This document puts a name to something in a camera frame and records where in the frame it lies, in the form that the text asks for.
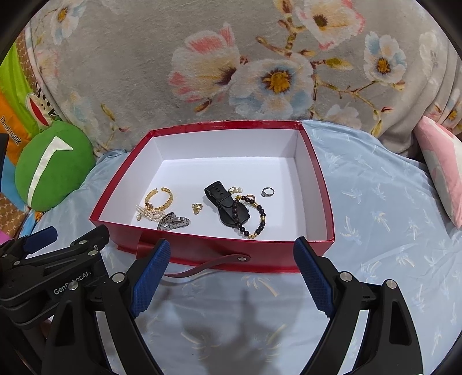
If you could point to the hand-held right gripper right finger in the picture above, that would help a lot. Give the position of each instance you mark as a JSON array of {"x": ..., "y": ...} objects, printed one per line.
[{"x": 314, "y": 277}]

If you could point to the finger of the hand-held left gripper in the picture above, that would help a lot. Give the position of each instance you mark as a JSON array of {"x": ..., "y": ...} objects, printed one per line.
[
  {"x": 39, "y": 237},
  {"x": 86, "y": 243}
]

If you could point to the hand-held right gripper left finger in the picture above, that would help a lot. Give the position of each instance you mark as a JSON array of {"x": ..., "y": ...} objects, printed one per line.
[{"x": 151, "y": 277}]

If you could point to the silver metal wrist watch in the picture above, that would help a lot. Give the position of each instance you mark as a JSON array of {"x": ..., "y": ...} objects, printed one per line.
[{"x": 173, "y": 221}]

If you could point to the red cardboard box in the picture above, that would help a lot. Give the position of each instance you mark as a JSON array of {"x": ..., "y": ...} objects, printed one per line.
[{"x": 216, "y": 248}]

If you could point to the gold pendant earring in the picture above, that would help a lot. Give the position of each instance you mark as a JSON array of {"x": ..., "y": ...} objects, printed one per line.
[{"x": 196, "y": 209}]

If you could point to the small gold hoop earring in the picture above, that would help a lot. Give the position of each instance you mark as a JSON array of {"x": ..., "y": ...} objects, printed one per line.
[{"x": 235, "y": 190}]

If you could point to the brown patterned cloth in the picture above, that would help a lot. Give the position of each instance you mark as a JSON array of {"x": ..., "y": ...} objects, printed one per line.
[{"x": 11, "y": 216}]

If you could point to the green pillow with white stripe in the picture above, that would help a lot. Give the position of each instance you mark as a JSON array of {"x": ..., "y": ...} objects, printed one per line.
[{"x": 65, "y": 173}]

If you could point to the light blue palm-print sheet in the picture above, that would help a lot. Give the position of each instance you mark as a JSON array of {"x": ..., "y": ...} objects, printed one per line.
[{"x": 379, "y": 216}]

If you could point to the black wrist watch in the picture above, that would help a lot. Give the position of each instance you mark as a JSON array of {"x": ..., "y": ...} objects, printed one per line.
[{"x": 216, "y": 193}]

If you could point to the colourful printed cloth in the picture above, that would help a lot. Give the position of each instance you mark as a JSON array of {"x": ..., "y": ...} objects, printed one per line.
[{"x": 14, "y": 108}]

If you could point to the pink pillow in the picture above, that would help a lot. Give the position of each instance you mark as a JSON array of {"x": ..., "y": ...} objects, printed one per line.
[{"x": 440, "y": 162}]

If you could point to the grey floral blanket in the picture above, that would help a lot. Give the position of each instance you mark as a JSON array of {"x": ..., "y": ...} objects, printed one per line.
[{"x": 144, "y": 72}]

